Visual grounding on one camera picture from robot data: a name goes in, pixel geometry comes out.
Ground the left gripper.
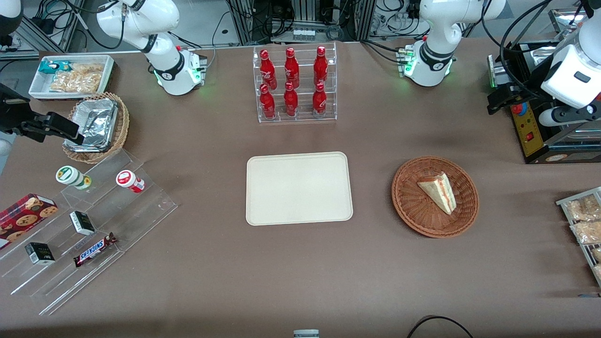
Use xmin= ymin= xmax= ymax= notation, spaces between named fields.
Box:
xmin=487 ymin=70 xmax=549 ymax=115

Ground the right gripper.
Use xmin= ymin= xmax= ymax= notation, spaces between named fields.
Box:
xmin=0 ymin=84 xmax=85 ymax=145

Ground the triangle sandwich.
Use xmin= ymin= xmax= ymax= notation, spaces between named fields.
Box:
xmin=417 ymin=172 xmax=457 ymax=215

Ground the light tan wicker basket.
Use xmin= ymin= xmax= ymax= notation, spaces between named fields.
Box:
xmin=62 ymin=92 xmax=130 ymax=164

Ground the brown round wicker basket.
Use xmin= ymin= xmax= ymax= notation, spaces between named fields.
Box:
xmin=392 ymin=156 xmax=480 ymax=238

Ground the cream plastic tray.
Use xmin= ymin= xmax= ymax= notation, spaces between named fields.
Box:
xmin=246 ymin=151 xmax=354 ymax=226

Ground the silver foil container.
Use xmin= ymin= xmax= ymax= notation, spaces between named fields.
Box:
xmin=64 ymin=98 xmax=119 ymax=153

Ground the green lid white bottle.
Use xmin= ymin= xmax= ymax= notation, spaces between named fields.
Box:
xmin=55 ymin=166 xmax=92 ymax=191

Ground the black hot dog roller machine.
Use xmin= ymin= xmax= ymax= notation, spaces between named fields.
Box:
xmin=487 ymin=8 xmax=601 ymax=165

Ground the clear bag of crackers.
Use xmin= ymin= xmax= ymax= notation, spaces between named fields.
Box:
xmin=49 ymin=63 xmax=105 ymax=94

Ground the white rectangular snack bin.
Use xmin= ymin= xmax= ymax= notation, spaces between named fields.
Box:
xmin=28 ymin=54 xmax=116 ymax=101

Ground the teal snack packet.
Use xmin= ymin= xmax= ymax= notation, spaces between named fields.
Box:
xmin=39 ymin=61 xmax=72 ymax=75

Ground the red lid white bottle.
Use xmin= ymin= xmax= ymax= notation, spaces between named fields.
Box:
xmin=116 ymin=170 xmax=146 ymax=193

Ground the small black box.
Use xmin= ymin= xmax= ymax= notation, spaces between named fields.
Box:
xmin=24 ymin=242 xmax=56 ymax=266
xmin=69 ymin=211 xmax=96 ymax=236

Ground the red cookie box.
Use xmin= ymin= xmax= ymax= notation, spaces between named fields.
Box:
xmin=0 ymin=193 xmax=59 ymax=250

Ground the clear acrylic stepped display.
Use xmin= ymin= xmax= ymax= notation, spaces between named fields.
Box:
xmin=0 ymin=149 xmax=178 ymax=316

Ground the snickers chocolate bar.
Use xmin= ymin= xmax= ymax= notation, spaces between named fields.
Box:
xmin=73 ymin=232 xmax=118 ymax=268

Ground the clear bag of pastry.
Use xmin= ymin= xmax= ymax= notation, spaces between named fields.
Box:
xmin=565 ymin=194 xmax=601 ymax=222
xmin=570 ymin=220 xmax=601 ymax=245

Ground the red cola bottle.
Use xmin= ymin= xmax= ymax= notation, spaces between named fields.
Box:
xmin=260 ymin=49 xmax=278 ymax=91
xmin=260 ymin=84 xmax=277 ymax=120
xmin=313 ymin=46 xmax=329 ymax=87
xmin=284 ymin=82 xmax=299 ymax=117
xmin=284 ymin=47 xmax=301 ymax=90
xmin=312 ymin=82 xmax=328 ymax=116

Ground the clear acrylic bottle rack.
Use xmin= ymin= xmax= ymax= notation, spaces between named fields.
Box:
xmin=253 ymin=42 xmax=338 ymax=123

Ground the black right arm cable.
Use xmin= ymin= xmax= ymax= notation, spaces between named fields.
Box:
xmin=66 ymin=0 xmax=126 ymax=50

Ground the aluminium frame post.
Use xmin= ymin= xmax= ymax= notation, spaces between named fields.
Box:
xmin=228 ymin=0 xmax=255 ymax=46
xmin=355 ymin=0 xmax=378 ymax=42

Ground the metal wire snack tray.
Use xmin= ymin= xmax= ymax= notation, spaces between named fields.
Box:
xmin=556 ymin=186 xmax=601 ymax=288

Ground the black cable loop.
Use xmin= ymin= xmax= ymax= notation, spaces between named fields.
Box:
xmin=406 ymin=315 xmax=475 ymax=338

